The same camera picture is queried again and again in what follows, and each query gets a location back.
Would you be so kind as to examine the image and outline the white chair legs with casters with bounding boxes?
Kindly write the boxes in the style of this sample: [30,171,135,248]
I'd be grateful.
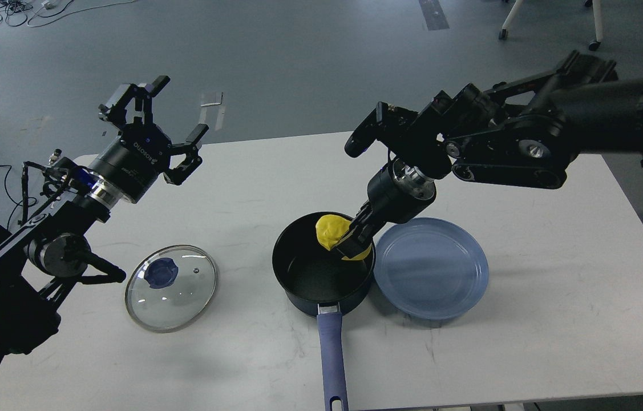
[498,0,606,51]

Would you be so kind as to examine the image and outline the glass lid blue knob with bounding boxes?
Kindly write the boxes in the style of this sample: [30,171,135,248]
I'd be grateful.
[124,245,218,333]

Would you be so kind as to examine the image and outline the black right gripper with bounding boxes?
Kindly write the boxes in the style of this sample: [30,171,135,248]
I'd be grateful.
[330,163,436,260]

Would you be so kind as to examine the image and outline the yellow potato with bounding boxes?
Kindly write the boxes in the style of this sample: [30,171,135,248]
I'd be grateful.
[314,213,373,261]

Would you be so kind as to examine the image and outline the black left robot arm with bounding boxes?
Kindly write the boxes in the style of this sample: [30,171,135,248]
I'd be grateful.
[0,75,208,364]

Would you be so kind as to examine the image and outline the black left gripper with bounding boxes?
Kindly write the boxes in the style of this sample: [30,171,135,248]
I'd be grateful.
[89,75,209,203]

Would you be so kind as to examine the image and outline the tangled cables on floor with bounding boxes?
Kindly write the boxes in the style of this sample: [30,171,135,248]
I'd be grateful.
[0,0,139,36]

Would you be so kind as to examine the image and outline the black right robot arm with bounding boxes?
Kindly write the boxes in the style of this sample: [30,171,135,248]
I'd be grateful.
[330,51,643,259]

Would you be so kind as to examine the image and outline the dark blue saucepan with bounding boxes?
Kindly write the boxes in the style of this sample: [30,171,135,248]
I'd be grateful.
[272,212,376,410]

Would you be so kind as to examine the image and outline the blue plate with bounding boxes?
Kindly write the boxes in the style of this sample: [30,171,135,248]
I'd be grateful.
[374,217,489,321]

